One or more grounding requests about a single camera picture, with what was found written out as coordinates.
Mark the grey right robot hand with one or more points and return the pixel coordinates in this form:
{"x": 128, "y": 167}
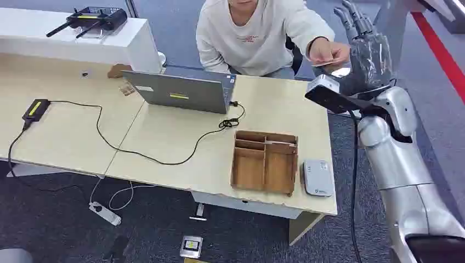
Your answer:
{"x": 368, "y": 61}

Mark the person's left hand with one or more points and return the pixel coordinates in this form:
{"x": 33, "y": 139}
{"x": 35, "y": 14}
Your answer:
{"x": 327, "y": 49}

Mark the pale card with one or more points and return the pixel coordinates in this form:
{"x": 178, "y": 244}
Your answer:
{"x": 328, "y": 63}

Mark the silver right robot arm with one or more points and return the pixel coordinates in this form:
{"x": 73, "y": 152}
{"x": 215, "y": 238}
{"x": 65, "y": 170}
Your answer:
{"x": 396, "y": 163}

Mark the white rounded object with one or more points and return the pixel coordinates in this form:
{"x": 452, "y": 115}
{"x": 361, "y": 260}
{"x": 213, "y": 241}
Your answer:
{"x": 162, "y": 59}
{"x": 340, "y": 72}

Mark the black office chair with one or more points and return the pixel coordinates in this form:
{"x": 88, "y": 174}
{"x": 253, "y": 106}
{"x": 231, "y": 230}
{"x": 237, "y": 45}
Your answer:
{"x": 296, "y": 56}

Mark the grey display panel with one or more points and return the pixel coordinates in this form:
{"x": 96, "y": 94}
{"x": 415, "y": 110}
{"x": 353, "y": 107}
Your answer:
{"x": 396, "y": 32}

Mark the person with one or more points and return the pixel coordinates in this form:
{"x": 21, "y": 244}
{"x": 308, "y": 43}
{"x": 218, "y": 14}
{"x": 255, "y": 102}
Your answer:
{"x": 254, "y": 40}

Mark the white card in box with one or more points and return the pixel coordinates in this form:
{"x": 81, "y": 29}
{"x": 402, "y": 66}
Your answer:
{"x": 281, "y": 143}

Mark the white card reader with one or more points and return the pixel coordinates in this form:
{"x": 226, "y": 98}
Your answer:
{"x": 318, "y": 178}

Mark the wooden card box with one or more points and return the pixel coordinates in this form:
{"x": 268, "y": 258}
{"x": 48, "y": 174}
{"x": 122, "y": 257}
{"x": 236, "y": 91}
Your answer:
{"x": 261, "y": 167}

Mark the grey laptop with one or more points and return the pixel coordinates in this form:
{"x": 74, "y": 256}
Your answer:
{"x": 181, "y": 92}

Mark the beige desk leg panel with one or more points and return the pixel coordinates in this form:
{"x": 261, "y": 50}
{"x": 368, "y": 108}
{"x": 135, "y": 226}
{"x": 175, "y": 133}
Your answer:
{"x": 303, "y": 227}

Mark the patterned card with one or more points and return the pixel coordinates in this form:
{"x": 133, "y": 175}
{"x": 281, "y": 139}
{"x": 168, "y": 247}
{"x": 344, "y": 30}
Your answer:
{"x": 127, "y": 88}

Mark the small brown cardboard box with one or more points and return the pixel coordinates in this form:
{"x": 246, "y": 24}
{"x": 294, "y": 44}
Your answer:
{"x": 118, "y": 70}

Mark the black remote controller with antennas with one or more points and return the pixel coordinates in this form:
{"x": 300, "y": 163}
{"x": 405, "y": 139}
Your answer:
{"x": 98, "y": 18}

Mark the square floor device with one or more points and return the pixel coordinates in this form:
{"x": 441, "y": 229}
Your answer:
{"x": 191, "y": 247}

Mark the yellow floor marker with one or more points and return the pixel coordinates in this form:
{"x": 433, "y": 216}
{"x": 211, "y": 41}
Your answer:
{"x": 195, "y": 260}

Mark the white cabinet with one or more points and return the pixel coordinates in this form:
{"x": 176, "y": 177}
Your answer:
{"x": 72, "y": 45}

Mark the white power strip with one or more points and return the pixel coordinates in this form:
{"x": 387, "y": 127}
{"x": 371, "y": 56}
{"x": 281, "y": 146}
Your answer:
{"x": 105, "y": 214}

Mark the black power adapter yellow label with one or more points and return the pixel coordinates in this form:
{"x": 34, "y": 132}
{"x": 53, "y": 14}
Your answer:
{"x": 35, "y": 109}

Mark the grey robot body part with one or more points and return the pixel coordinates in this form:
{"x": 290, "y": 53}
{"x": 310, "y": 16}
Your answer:
{"x": 14, "y": 256}

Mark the white desk frame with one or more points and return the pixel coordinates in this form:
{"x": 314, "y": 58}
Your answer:
{"x": 247, "y": 205}

